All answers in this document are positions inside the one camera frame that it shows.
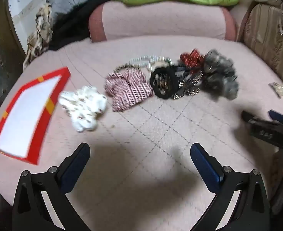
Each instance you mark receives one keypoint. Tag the striped beige cushion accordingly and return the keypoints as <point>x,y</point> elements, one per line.
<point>269,33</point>

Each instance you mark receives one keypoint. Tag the red tray with white base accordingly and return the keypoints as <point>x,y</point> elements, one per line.
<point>28,115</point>

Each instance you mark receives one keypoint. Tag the pink quilted bed cover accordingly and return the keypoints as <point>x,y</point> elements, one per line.
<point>141,134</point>

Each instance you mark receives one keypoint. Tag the black sequined scrunchie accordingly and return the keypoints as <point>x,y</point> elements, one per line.
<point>163,83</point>

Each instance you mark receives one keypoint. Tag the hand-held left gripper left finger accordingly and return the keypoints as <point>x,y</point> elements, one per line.
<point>74,167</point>

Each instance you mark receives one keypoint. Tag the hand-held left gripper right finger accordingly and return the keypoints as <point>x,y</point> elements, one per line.
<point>206,169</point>

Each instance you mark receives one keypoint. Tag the red white striped scrunchie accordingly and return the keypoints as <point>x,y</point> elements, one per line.
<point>129,89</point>

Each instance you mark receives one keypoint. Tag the brown white patterned cloth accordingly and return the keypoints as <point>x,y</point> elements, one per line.
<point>41,31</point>

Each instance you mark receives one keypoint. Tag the white floral scrunchie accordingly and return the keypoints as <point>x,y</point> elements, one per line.
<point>83,108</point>

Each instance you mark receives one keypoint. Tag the pink bolster pillow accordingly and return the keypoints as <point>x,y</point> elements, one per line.
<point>160,21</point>

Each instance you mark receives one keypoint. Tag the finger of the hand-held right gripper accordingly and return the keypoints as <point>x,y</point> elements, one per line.
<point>278,116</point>
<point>259,130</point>

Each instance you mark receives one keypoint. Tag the black cloth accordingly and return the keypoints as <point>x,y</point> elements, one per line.
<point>71,26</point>

